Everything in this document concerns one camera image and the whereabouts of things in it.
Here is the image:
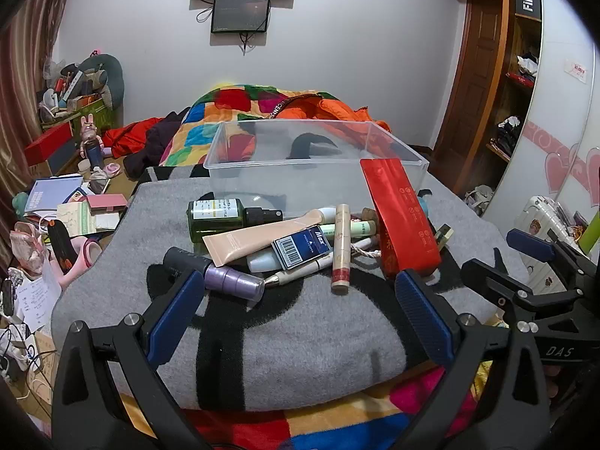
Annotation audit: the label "beige lipstick tube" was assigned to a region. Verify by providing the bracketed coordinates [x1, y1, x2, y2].
[330, 203, 353, 296]

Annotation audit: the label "white sliding door with hearts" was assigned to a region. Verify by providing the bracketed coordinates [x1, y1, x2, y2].
[482, 0, 600, 227]

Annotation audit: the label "colourful checked quilt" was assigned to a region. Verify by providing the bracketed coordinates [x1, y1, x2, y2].
[158, 83, 292, 168]

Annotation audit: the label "braided rope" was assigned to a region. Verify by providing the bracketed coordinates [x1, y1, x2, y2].
[351, 238, 381, 260]

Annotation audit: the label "white bag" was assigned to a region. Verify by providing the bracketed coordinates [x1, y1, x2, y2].
[463, 184, 496, 217]

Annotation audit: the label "white charger cables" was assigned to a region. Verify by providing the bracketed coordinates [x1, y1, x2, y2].
[0, 322, 44, 381]

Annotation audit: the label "black and orange object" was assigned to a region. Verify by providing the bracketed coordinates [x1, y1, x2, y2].
[46, 220, 74, 273]

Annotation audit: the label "small wall-mounted screen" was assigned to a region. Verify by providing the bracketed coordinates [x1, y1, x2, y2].
[210, 0, 272, 34]

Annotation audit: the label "clear plastic storage bin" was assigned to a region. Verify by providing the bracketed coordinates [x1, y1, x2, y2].
[202, 119, 430, 220]

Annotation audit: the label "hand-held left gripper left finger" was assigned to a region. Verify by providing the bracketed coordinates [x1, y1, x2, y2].
[51, 267, 214, 450]

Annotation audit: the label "dark blue flask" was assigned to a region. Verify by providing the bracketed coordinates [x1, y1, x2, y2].
[84, 142, 104, 170]

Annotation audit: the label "dark purple garment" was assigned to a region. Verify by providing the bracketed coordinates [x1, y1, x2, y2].
[124, 108, 192, 180]

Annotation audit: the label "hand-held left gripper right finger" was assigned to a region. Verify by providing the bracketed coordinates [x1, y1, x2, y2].
[395, 268, 552, 450]

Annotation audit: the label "purple bottle with dark cap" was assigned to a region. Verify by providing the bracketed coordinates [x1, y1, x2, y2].
[162, 246, 266, 302]

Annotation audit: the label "pink pouch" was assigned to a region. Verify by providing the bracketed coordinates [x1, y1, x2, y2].
[10, 222, 46, 275]

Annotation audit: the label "long red box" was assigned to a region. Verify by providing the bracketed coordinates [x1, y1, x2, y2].
[24, 124, 76, 168]

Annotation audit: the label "green cardboard box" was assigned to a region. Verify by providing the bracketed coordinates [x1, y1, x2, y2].
[39, 96, 119, 133]

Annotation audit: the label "pink flat case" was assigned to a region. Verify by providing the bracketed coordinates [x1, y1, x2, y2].
[86, 193, 129, 212]

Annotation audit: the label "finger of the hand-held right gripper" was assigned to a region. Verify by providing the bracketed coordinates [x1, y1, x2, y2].
[461, 258, 585, 313]
[505, 228, 592, 269]

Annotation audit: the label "pink bunny toy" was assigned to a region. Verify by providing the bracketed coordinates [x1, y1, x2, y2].
[79, 114, 105, 160]

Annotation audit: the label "orange jacket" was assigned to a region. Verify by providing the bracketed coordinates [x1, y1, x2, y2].
[276, 91, 393, 135]

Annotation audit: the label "grey plush cushion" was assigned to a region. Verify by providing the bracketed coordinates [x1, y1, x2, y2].
[76, 51, 125, 110]

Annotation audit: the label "pink slipper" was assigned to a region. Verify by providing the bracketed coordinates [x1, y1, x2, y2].
[49, 236, 102, 287]

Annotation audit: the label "wooden wardrobe shelves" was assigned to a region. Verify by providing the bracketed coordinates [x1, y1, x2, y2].
[416, 0, 545, 198]

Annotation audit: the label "dark green glass bottle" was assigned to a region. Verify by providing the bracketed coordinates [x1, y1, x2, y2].
[187, 198, 285, 244]

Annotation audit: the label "blue notebook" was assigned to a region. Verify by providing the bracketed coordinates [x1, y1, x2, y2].
[23, 175, 84, 215]

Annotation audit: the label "red garment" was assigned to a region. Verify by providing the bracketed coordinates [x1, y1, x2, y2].
[102, 117, 166, 158]

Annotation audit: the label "pale green paper box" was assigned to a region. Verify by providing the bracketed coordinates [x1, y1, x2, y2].
[57, 201, 97, 238]

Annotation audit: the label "white paper sheets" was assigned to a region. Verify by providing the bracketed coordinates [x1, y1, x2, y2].
[11, 262, 62, 335]

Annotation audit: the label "black box with white letters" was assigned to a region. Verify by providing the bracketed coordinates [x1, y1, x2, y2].
[514, 0, 543, 22]

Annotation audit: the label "beige cosmetic tube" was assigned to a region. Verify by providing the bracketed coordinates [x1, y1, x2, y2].
[202, 208, 339, 267]

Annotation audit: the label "dark flat box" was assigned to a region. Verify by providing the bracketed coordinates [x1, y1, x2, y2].
[47, 144, 81, 175]

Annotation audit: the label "striped curtain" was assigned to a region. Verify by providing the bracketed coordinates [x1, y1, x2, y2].
[0, 0, 81, 263]

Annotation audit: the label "red rectangular box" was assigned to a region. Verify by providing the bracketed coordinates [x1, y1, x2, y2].
[359, 158, 443, 279]

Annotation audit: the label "light green tube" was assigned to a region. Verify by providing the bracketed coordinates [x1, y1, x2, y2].
[323, 219, 378, 241]

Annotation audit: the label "wooden door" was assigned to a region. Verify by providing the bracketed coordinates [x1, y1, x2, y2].
[433, 2, 498, 185]

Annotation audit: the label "grey and black blanket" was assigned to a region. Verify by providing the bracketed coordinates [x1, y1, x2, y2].
[51, 164, 531, 412]

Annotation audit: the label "white pen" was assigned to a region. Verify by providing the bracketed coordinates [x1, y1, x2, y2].
[264, 253, 336, 288]

